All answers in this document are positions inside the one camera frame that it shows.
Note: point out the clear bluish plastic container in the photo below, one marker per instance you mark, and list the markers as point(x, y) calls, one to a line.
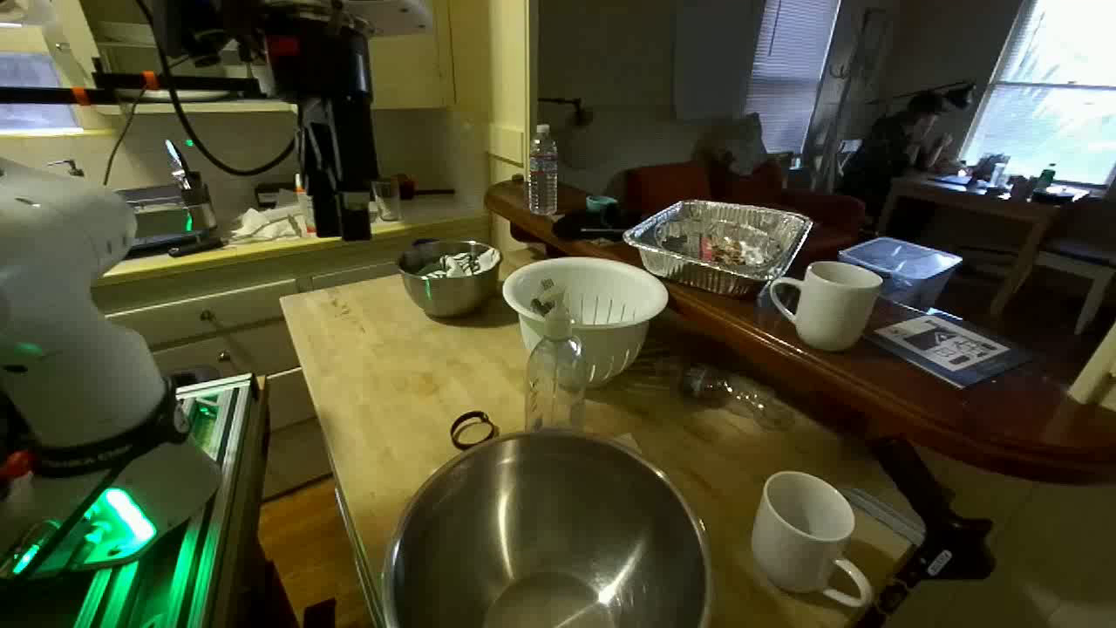
point(900, 269)

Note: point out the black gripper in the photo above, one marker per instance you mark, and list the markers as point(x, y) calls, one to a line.
point(341, 92)

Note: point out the white ceramic mug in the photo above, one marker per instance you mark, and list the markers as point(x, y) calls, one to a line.
point(836, 307)
point(805, 536)

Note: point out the white plastic colander bowl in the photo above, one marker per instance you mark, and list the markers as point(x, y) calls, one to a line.
point(594, 307)

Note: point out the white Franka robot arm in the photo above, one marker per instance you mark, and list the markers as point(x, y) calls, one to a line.
point(70, 326)

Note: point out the green white striped cloth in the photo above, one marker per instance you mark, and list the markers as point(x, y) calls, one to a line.
point(454, 263)

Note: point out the steel bowl holding cloth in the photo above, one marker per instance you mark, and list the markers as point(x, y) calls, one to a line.
point(447, 296)

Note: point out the large empty steel bowl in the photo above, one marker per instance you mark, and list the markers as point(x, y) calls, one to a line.
point(547, 536)

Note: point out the aluminium robot mounting base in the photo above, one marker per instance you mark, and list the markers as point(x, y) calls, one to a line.
point(116, 529)

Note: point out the black table clamp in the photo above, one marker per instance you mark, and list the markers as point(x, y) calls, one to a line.
point(945, 543)

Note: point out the clear plastic water bottle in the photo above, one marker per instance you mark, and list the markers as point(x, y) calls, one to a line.
point(541, 177)

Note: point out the dark figure by window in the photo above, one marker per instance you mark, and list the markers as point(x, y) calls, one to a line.
point(900, 152)

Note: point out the teal measuring cup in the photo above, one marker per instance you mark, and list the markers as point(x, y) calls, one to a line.
point(599, 205)

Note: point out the rectangular aluminium foil container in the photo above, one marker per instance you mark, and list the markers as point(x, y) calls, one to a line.
point(699, 221)

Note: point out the black boom rod orange tape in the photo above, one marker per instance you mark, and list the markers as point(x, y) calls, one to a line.
point(198, 81)

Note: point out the black bundled object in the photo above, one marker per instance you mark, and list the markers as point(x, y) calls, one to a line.
point(580, 229)

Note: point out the blue white printed booklet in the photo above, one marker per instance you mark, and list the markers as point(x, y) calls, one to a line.
point(944, 348)

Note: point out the dark brown wooden table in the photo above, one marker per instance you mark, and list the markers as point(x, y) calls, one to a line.
point(850, 402)

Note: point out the crumpled clear plastic wrapper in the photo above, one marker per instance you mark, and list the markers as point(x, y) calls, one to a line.
point(722, 387)

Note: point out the cream kitchen counter cabinet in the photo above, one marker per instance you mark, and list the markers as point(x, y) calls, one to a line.
point(211, 314)

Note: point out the grey countertop appliance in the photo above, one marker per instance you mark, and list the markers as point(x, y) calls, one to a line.
point(157, 213)

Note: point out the wooden background desk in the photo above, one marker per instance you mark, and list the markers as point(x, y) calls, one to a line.
point(989, 207)

